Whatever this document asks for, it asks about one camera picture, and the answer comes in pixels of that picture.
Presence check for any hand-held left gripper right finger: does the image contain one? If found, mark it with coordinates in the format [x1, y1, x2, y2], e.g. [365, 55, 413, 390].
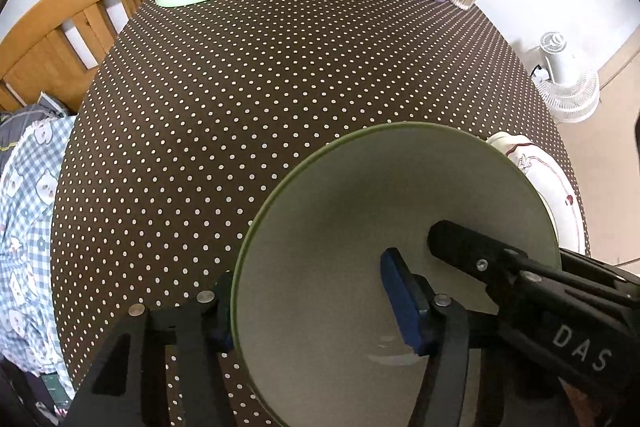
[380, 248, 496, 427]

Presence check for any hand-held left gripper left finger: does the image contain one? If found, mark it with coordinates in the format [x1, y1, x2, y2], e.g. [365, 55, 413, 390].
[62, 269, 236, 427]

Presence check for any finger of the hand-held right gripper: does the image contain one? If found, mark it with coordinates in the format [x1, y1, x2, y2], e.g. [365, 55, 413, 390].
[427, 220, 531, 303]
[559, 248, 640, 303]

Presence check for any white plate with red flowers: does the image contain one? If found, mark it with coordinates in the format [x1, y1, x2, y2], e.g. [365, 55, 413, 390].
[486, 132, 591, 258]

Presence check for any grey floral ceramic bowl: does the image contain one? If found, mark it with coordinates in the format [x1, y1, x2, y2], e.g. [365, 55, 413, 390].
[231, 122, 562, 427]

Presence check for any white fan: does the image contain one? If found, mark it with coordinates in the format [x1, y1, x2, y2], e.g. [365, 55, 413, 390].
[532, 32, 600, 124]

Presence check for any blue checkered blanket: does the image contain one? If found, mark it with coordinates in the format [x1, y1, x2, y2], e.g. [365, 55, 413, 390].
[0, 114, 78, 388]

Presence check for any grey striped cloth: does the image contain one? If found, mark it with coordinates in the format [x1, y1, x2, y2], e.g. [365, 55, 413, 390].
[0, 104, 66, 152]

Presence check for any wooden headboard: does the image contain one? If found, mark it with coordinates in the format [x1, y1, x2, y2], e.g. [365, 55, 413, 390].
[0, 0, 156, 115]

